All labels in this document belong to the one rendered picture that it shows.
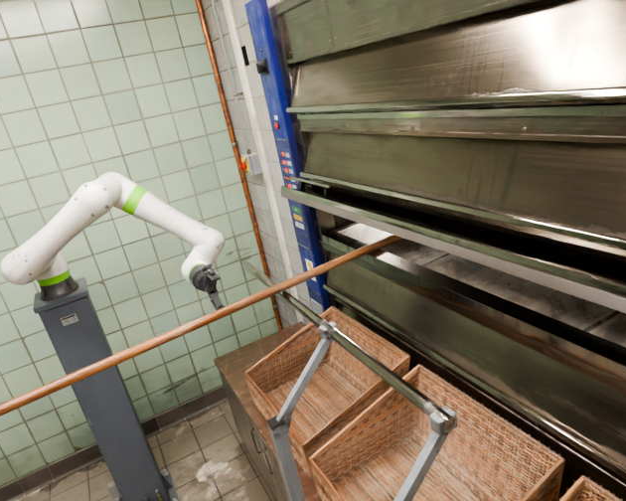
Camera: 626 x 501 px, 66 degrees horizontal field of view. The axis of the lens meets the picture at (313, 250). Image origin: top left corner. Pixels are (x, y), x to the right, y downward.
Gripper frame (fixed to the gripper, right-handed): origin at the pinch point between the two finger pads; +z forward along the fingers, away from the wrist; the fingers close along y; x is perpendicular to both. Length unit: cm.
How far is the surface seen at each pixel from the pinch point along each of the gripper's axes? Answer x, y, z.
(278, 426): 3, 25, 43
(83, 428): 72, 98, -120
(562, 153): -56, -40, 88
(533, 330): -54, 3, 82
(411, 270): -56, 2, 34
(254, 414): -3, 62, -15
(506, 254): -40, -24, 88
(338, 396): -35, 61, 1
